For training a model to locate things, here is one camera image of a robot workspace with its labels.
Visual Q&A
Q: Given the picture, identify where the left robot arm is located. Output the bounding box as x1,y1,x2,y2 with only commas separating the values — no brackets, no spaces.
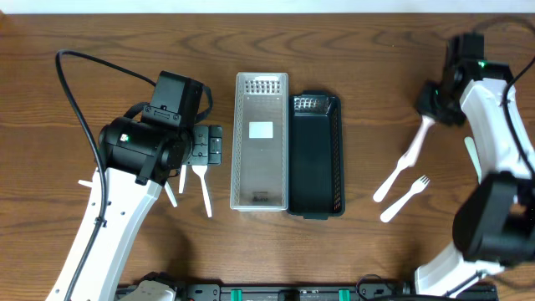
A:
48,71,222,300

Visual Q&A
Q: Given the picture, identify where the black perforated plastic basket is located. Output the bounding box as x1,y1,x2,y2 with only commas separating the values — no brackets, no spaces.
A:
287,90,345,220

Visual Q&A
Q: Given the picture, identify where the white plastic utensil far left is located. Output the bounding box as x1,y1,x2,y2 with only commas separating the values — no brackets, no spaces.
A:
78,180,93,188

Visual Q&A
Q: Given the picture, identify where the white plastic spoon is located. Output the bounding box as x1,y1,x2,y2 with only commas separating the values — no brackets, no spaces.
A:
191,166,213,218
404,115,435,167
178,165,187,194
164,181,177,207

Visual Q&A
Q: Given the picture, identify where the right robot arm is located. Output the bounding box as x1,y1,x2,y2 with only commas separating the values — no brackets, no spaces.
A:
415,33,534,298

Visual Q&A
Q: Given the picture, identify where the white plastic fork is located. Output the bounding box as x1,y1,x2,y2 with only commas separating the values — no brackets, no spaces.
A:
380,176,431,223
373,154,410,202
464,136,482,183

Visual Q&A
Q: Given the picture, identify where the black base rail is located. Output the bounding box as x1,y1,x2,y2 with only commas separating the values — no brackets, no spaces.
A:
115,283,498,301

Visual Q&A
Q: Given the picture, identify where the white perforated plastic basket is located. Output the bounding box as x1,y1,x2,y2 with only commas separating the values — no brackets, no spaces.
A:
230,72,289,212

